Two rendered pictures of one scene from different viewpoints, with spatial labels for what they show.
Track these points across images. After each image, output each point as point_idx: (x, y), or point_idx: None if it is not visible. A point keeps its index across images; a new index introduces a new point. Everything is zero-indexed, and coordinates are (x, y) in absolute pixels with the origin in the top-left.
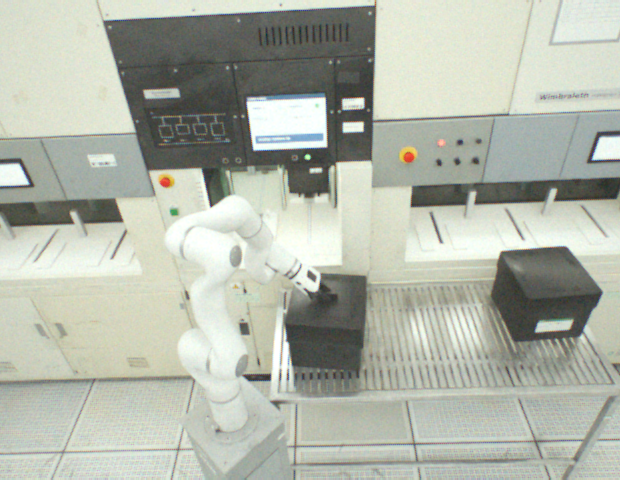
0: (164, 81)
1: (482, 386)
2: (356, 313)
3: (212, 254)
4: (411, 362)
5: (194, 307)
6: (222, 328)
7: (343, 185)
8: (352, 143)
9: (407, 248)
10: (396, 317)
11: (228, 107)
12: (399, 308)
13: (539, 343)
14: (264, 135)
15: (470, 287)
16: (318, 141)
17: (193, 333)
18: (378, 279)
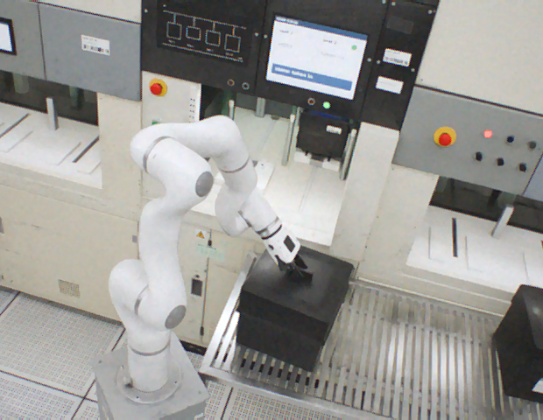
0: None
1: None
2: (328, 303)
3: (178, 173)
4: (376, 381)
5: (141, 231)
6: (165, 266)
7: (358, 150)
8: (383, 103)
9: (413, 250)
10: (375, 325)
11: (251, 21)
12: (382, 317)
13: (533, 405)
14: (283, 65)
15: (473, 318)
16: (344, 90)
17: (132, 263)
18: (368, 276)
